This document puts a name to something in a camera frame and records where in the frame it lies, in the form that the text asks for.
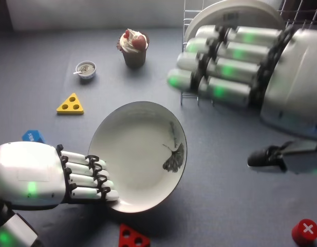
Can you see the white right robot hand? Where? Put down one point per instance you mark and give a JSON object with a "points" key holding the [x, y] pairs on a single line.
{"points": [[289, 77]]}

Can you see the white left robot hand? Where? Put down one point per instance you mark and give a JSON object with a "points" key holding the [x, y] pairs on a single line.
{"points": [[27, 169]]}

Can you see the white plate with dandelion print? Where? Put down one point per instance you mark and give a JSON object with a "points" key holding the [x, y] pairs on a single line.
{"points": [[217, 13]]}

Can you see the white plate with ginkgo print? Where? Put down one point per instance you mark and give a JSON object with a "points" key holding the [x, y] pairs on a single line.
{"points": [[137, 154]]}

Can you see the blue hexagonal block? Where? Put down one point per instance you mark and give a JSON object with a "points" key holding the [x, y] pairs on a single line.
{"points": [[32, 136]]}

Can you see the yellow triangle block with holes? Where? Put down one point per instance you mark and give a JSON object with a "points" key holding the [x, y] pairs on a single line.
{"points": [[71, 108]]}

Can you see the small white plastic spoon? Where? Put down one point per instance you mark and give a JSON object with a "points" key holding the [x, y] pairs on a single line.
{"points": [[77, 72]]}

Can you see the small bowl with green sauce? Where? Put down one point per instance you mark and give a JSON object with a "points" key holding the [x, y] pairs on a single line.
{"points": [[86, 70]]}

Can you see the red triangle block with holes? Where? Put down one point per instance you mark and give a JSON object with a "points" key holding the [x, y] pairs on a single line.
{"points": [[132, 235]]}

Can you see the red cylinder with white cross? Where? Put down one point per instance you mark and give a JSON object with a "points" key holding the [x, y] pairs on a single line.
{"points": [[305, 231]]}

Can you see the cupcake with cream and strawberries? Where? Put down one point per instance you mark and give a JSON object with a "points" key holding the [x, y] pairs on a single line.
{"points": [[133, 49]]}

